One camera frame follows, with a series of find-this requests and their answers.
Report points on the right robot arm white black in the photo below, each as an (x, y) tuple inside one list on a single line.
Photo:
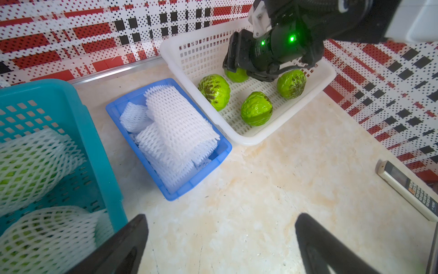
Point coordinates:
[(362, 21)]

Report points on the teal plastic basket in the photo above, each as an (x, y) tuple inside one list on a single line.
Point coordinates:
[(33, 106)]

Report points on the sleeved custard apple front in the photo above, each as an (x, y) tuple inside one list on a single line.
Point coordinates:
[(31, 166)]

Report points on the white perforated plastic basket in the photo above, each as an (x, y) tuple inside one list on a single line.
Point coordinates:
[(194, 55)]

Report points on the white foam net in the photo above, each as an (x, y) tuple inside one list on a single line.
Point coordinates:
[(53, 240)]

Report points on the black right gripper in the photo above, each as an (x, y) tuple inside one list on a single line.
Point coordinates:
[(287, 46)]

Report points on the stack of white foam nets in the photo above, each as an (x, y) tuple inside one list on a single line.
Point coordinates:
[(173, 136)]

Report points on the blue plastic tray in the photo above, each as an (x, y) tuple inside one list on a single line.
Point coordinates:
[(223, 149)]

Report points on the dark-spotted custard apple front right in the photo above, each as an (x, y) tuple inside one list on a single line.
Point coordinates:
[(291, 85)]

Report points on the remote control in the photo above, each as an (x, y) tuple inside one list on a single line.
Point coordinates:
[(415, 192)]

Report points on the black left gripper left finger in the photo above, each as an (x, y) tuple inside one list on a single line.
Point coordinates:
[(120, 254)]

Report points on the green custard apple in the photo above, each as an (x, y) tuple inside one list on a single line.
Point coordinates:
[(257, 109), (239, 76)]

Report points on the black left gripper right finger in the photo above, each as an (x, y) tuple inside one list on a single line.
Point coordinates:
[(322, 252)]

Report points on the dark-spotted custard apple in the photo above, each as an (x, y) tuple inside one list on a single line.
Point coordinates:
[(216, 90), (291, 85)]

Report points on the dark-spotted custard apple front left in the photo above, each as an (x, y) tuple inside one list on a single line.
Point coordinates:
[(216, 90)]

